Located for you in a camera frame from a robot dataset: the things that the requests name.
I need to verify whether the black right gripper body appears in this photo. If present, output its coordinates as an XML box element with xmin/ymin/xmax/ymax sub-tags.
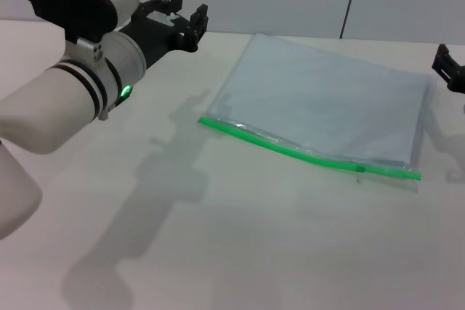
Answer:
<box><xmin>447</xmin><ymin>76</ymin><xmax>465</xmax><ymax>95</ymax></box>

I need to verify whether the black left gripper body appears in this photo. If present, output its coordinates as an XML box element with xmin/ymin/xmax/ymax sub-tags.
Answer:
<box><xmin>118</xmin><ymin>10</ymin><xmax>185</xmax><ymax>72</ymax></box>

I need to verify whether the translucent green-zip document bag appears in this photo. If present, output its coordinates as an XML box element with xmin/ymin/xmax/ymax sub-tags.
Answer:
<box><xmin>198</xmin><ymin>33</ymin><xmax>437</xmax><ymax>182</ymax></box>

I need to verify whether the thin dark cable red end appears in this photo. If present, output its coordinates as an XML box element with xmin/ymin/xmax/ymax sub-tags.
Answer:
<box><xmin>339</xmin><ymin>0</ymin><xmax>365</xmax><ymax>39</ymax></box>

